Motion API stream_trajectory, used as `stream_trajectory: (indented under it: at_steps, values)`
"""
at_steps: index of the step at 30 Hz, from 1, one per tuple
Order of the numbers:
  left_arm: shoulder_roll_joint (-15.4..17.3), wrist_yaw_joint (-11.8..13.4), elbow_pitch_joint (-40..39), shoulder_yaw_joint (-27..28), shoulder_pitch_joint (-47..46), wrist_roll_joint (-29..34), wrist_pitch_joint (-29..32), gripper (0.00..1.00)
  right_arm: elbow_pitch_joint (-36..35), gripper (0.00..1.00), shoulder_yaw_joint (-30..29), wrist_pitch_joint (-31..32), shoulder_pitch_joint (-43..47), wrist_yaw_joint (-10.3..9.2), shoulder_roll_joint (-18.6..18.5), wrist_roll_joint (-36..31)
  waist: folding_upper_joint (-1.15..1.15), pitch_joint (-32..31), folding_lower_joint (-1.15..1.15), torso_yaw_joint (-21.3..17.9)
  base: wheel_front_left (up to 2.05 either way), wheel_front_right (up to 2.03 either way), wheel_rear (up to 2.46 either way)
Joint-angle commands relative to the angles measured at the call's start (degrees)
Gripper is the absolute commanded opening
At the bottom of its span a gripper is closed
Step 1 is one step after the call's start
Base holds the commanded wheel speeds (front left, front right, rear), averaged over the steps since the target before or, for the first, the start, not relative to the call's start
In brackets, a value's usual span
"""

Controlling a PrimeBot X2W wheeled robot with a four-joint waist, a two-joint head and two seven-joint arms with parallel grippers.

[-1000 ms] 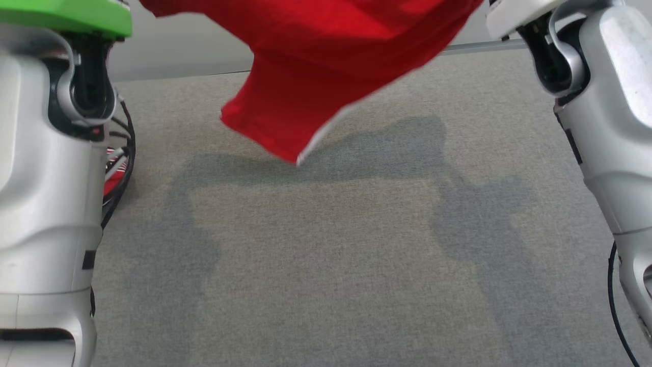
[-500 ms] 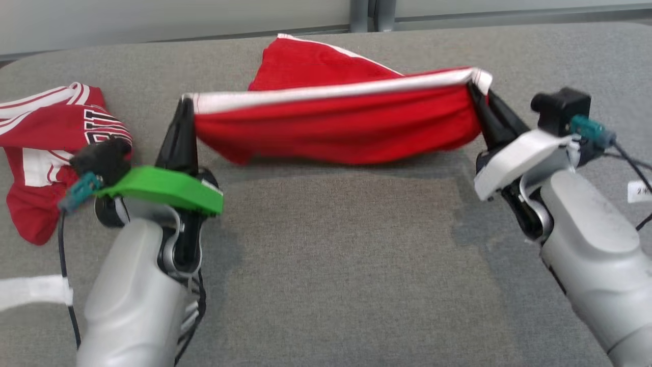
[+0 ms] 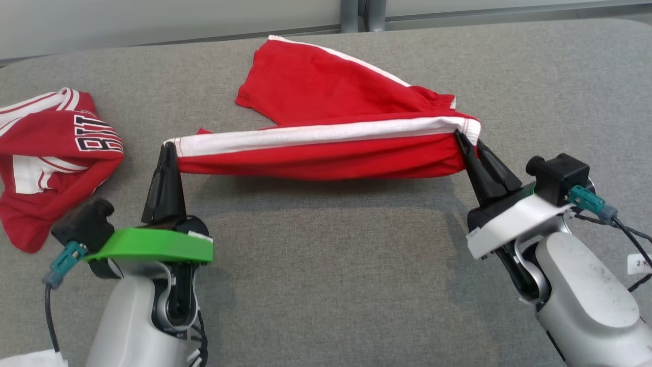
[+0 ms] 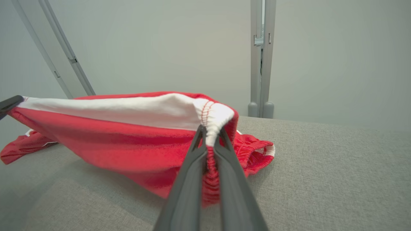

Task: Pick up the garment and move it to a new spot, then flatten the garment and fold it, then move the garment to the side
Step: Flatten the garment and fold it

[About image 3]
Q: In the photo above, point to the grey partition post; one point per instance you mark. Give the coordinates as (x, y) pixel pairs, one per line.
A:
(376, 15)
(349, 15)

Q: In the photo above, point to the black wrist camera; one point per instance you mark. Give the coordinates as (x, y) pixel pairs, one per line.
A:
(558, 176)
(84, 224)

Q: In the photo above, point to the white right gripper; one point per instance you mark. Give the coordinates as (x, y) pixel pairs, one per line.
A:
(514, 224)

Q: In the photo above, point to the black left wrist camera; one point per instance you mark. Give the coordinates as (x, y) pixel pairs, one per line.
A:
(84, 224)

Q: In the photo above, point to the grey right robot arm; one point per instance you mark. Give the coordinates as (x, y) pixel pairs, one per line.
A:
(586, 295)

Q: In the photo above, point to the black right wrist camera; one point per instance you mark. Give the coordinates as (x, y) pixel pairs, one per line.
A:
(558, 176)

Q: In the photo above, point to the red white lettered jersey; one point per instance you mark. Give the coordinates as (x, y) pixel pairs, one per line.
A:
(46, 153)

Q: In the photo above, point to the red shorts white side stripe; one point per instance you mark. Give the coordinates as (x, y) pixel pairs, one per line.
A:
(316, 92)

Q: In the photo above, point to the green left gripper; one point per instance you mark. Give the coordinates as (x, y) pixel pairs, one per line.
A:
(153, 247)

